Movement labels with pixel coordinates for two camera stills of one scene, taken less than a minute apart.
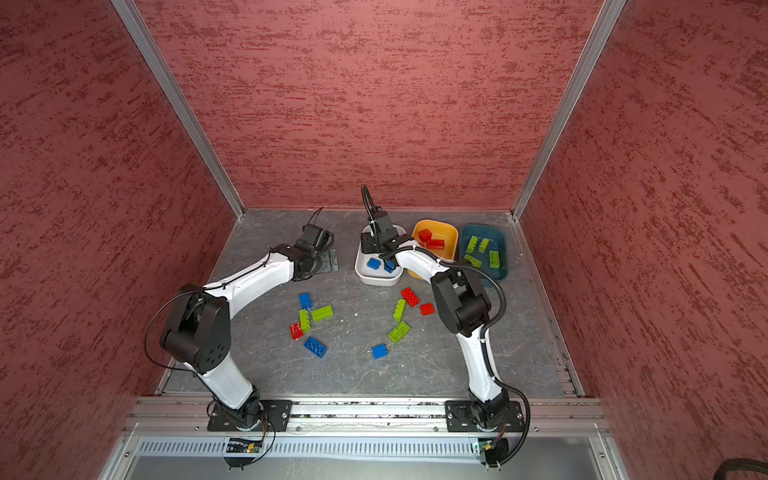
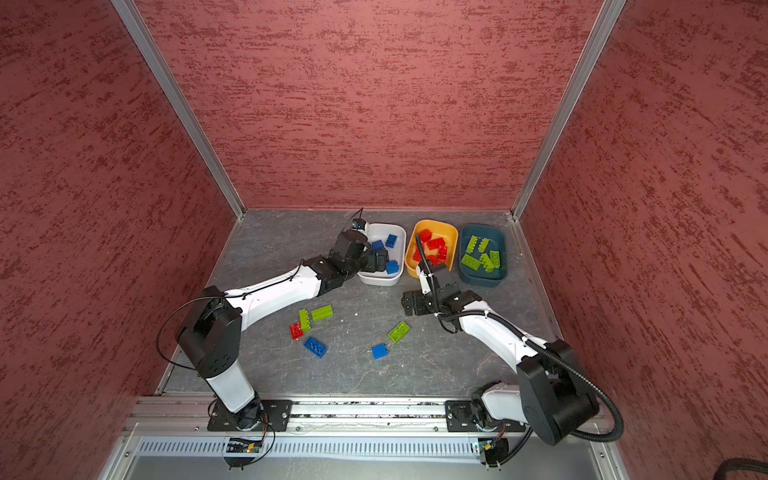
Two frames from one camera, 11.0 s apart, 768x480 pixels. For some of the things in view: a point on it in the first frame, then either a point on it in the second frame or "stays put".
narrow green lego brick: [305, 320] stays put
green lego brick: [399, 332] stays put
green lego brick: [399, 309] → [486, 263]
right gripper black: [367, 243] → [418, 296]
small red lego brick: [296, 331] stays put
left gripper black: [327, 265] → [380, 266]
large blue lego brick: [315, 347] stays put
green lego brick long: [322, 313] stays put
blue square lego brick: [379, 351] stays put
